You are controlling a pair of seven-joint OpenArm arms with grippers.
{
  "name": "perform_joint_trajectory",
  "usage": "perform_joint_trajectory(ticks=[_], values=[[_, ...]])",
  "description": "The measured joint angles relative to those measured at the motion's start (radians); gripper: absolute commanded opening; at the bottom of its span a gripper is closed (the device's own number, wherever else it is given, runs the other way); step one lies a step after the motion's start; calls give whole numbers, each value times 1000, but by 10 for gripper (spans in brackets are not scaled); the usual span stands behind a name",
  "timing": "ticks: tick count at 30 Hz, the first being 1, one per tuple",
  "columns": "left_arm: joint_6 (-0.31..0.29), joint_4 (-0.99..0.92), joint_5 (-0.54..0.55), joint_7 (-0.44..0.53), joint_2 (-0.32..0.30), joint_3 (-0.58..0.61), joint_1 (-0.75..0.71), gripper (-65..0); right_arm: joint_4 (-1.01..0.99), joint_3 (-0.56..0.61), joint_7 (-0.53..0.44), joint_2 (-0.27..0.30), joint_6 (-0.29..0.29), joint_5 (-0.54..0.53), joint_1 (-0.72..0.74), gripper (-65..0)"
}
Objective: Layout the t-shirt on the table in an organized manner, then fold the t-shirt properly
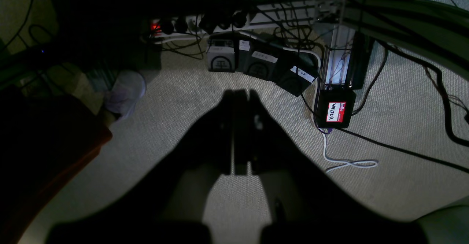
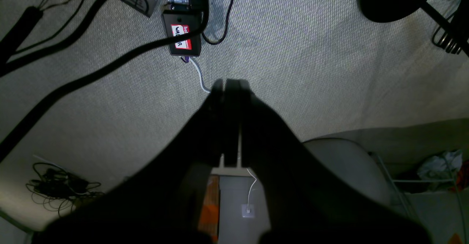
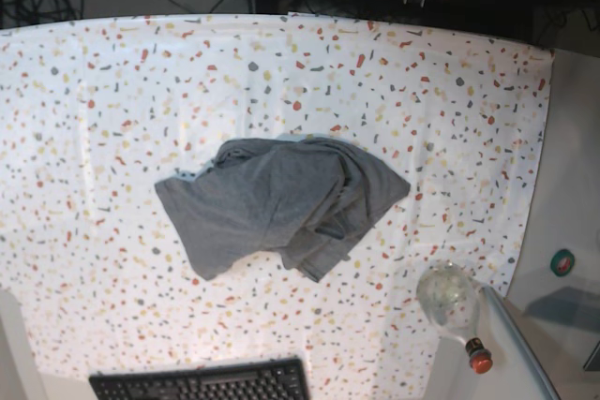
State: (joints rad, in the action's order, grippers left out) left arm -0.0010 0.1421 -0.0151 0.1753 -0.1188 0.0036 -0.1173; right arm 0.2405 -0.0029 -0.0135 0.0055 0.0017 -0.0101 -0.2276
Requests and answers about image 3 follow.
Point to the grey t-shirt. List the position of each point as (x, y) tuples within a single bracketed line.
[(310, 201)]

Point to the clear plastic bottle red cap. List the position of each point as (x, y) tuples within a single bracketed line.
[(450, 302)]

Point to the black computer keyboard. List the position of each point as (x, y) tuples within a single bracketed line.
[(277, 379)]

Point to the green tape roll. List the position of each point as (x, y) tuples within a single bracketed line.
[(562, 263)]

